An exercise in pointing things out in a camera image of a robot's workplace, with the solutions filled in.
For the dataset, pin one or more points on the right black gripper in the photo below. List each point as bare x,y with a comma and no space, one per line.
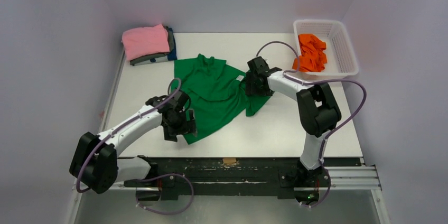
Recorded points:
253,84

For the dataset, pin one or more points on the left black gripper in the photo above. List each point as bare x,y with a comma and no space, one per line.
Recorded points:
187,126

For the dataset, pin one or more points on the green t shirt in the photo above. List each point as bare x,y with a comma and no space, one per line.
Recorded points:
217,91

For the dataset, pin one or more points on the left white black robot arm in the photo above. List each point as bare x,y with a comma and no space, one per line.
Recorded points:
96,163

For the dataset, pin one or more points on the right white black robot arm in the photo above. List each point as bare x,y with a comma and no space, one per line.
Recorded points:
318,110

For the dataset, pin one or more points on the brown tape piece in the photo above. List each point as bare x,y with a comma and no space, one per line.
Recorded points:
229,161

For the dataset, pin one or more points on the orange t shirt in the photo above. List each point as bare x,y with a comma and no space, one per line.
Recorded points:
312,57

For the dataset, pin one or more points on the folded blue t shirt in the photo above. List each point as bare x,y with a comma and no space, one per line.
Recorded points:
172,54

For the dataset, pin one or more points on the folded grey t shirt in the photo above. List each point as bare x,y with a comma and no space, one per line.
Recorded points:
145,59

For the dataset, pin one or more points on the white plastic basket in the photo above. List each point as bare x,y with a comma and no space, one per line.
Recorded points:
340,55

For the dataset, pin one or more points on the folded pink t shirt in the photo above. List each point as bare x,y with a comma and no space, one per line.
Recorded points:
143,41

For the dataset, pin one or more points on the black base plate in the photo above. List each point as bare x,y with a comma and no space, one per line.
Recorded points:
178,166

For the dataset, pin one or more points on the aluminium rail frame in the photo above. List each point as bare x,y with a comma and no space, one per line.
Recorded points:
353,177

